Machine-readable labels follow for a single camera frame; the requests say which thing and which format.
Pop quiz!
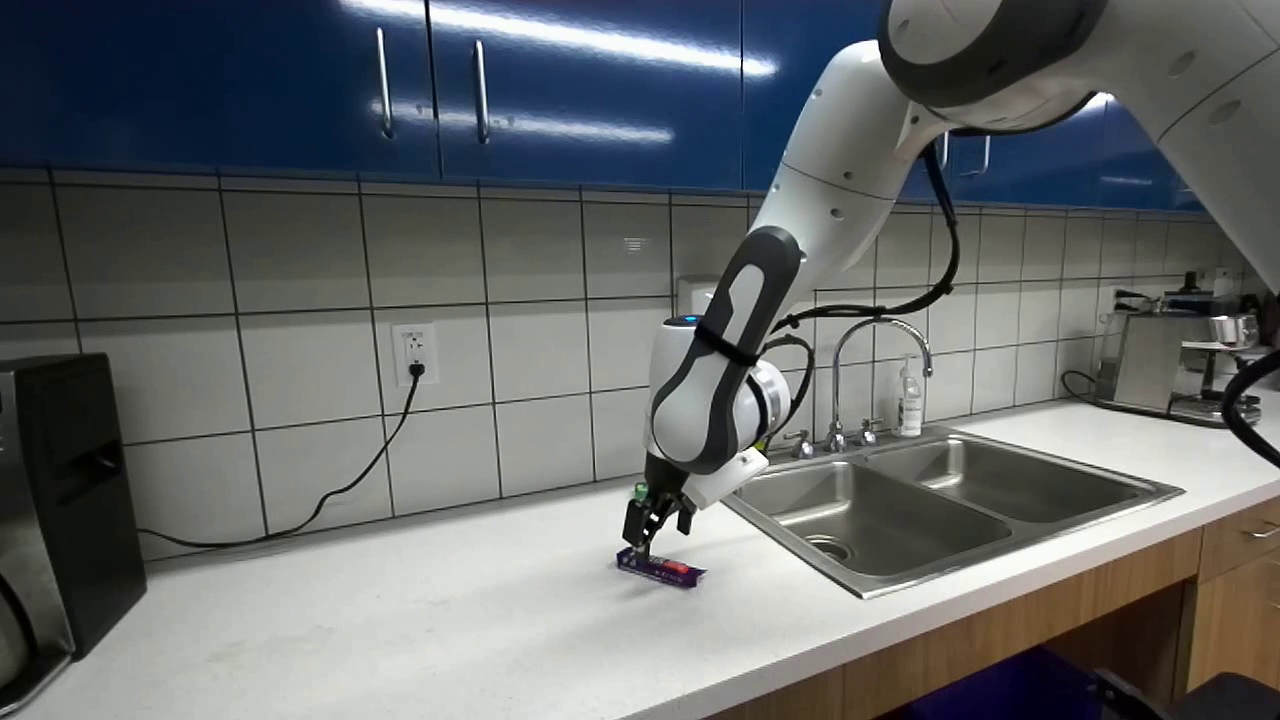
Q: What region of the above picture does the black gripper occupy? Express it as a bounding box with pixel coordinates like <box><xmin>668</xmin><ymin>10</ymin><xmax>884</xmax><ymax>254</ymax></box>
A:
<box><xmin>619</xmin><ymin>456</ymin><xmax>699</xmax><ymax>563</ymax></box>

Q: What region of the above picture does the purple snack packet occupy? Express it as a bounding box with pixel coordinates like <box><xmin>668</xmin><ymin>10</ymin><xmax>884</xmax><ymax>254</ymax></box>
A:
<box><xmin>611</xmin><ymin>544</ymin><xmax>709</xmax><ymax>593</ymax></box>

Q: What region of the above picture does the stainless steel double sink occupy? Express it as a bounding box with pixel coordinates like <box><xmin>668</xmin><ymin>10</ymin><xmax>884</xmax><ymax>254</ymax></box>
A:
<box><xmin>717</xmin><ymin>428</ymin><xmax>1187</xmax><ymax>603</ymax></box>

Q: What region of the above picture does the chrome faucet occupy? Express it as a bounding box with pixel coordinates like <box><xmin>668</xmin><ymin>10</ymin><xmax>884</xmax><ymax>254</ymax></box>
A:
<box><xmin>826</xmin><ymin>316</ymin><xmax>936</xmax><ymax>451</ymax></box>

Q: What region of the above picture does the clear hand soap bottle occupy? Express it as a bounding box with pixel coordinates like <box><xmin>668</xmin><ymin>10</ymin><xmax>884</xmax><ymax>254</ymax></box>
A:
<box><xmin>897</xmin><ymin>355</ymin><xmax>930</xmax><ymax>444</ymax></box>

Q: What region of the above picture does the blue plastic bin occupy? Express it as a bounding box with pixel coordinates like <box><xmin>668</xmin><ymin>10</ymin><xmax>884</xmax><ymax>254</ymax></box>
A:
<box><xmin>884</xmin><ymin>645</ymin><xmax>1116</xmax><ymax>720</ymax></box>

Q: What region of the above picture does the silver espresso machine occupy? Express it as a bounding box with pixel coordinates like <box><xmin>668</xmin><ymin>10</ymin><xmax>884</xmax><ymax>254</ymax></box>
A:
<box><xmin>1102</xmin><ymin>269</ymin><xmax>1273</xmax><ymax>428</ymax></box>

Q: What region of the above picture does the black coffee maker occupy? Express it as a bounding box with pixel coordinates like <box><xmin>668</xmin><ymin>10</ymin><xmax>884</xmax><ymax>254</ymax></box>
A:
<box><xmin>0</xmin><ymin>346</ymin><xmax>154</xmax><ymax>710</ymax></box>

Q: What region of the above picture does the black chair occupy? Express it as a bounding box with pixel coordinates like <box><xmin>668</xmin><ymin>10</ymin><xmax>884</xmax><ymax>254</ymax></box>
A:
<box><xmin>1092</xmin><ymin>662</ymin><xmax>1280</xmax><ymax>720</ymax></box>

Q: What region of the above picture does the blue upper cabinet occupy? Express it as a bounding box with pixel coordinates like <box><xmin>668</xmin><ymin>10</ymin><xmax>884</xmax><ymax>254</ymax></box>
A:
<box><xmin>0</xmin><ymin>0</ymin><xmax>1205</xmax><ymax>215</ymax></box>

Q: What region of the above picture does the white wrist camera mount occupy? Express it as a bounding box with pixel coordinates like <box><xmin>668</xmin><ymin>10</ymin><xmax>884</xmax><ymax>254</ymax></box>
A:
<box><xmin>686</xmin><ymin>444</ymin><xmax>776</xmax><ymax>516</ymax></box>

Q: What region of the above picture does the white wall soap dispenser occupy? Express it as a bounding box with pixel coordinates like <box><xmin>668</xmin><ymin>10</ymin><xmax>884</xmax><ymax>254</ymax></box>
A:
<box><xmin>647</xmin><ymin>306</ymin><xmax>709</xmax><ymax>398</ymax></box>

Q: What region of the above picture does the white wall outlet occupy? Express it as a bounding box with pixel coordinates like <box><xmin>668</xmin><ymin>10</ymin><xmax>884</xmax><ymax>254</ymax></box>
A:
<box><xmin>393</xmin><ymin>320</ymin><xmax>440</xmax><ymax>383</ymax></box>

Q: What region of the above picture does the black power cord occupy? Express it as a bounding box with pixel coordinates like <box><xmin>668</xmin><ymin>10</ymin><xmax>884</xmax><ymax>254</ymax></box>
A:
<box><xmin>137</xmin><ymin>358</ymin><xmax>431</xmax><ymax>554</ymax></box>

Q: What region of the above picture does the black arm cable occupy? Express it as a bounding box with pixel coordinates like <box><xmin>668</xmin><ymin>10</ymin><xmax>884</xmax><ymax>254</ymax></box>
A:
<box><xmin>763</xmin><ymin>135</ymin><xmax>969</xmax><ymax>451</ymax></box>

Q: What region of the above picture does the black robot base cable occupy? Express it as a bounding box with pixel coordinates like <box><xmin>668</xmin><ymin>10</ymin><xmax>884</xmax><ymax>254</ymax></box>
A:
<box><xmin>1216</xmin><ymin>344</ymin><xmax>1280</xmax><ymax>470</ymax></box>

